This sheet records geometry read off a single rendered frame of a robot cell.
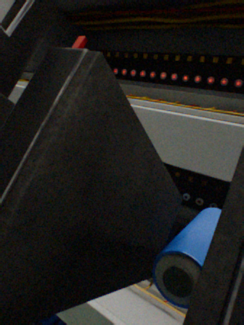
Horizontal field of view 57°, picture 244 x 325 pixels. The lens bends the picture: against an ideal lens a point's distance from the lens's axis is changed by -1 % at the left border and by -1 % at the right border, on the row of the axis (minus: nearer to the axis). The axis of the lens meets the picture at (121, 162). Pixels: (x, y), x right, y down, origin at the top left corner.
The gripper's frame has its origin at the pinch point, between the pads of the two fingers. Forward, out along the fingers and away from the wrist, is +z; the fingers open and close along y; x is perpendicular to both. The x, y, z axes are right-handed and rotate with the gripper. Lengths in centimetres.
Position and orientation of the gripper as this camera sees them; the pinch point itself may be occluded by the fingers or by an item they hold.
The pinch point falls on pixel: (176, 242)
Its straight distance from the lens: 5.0
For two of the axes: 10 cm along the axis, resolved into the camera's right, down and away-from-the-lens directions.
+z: 3.7, 3.6, 8.6
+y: -8.4, -2.7, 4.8
